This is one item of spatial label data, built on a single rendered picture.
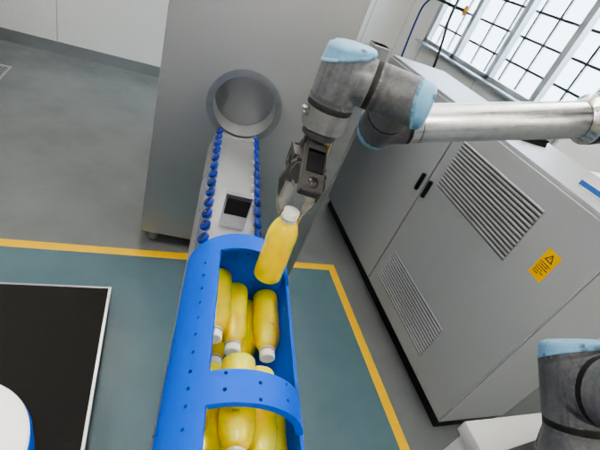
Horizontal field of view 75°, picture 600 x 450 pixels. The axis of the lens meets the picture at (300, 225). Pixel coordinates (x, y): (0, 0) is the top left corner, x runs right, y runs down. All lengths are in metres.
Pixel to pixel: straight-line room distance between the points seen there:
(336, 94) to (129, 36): 4.67
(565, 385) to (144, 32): 5.02
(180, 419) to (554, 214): 1.69
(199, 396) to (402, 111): 0.62
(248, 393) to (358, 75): 0.59
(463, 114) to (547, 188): 1.16
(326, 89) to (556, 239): 1.45
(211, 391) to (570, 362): 0.75
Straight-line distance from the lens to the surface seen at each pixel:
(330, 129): 0.76
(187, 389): 0.80
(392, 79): 0.74
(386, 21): 5.76
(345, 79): 0.73
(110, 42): 5.37
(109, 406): 2.11
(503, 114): 0.98
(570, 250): 1.95
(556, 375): 1.06
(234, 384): 0.77
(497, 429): 1.22
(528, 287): 2.05
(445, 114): 0.92
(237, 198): 1.46
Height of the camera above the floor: 1.88
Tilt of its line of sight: 34 degrees down
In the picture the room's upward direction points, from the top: 23 degrees clockwise
